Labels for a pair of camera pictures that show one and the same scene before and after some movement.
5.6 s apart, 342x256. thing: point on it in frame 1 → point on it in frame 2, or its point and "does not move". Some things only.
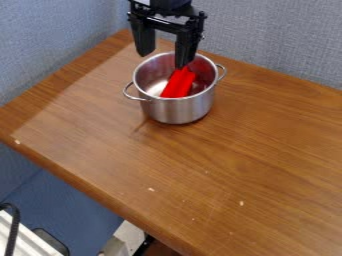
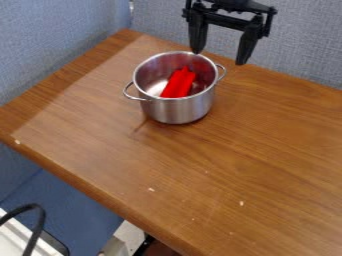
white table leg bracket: [125, 241] does not move
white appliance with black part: [32, 242] does not move
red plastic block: [179, 84] does not move
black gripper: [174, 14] → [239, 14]
